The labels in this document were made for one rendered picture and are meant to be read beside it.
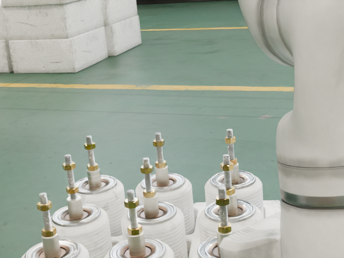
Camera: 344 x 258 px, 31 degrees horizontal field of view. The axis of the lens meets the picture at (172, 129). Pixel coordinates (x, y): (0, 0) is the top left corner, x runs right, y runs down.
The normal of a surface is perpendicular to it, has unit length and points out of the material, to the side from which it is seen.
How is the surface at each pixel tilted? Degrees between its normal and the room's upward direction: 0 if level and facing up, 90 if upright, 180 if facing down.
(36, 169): 0
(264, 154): 0
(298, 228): 78
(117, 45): 90
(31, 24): 90
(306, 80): 97
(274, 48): 117
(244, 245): 40
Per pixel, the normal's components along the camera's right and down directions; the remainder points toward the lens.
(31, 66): -0.34, 0.31
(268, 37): -0.90, 0.41
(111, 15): 0.92, 0.04
